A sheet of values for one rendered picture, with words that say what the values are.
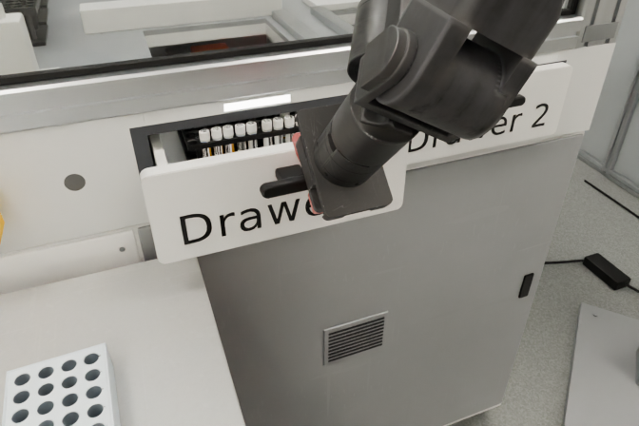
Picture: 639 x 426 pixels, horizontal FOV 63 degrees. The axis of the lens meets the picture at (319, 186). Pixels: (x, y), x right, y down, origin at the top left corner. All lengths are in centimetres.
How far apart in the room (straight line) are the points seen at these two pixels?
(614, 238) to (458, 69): 189
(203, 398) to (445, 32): 39
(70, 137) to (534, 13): 47
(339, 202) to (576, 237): 172
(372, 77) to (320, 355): 69
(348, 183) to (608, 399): 122
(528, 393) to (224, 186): 117
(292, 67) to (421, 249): 40
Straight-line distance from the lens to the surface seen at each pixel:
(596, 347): 169
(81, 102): 61
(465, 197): 87
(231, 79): 62
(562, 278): 192
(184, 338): 59
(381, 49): 33
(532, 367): 162
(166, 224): 56
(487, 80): 33
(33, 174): 64
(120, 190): 65
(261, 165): 54
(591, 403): 156
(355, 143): 38
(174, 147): 76
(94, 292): 67
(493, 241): 97
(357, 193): 46
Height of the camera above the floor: 119
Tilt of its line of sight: 33 degrees down
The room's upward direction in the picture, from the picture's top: straight up
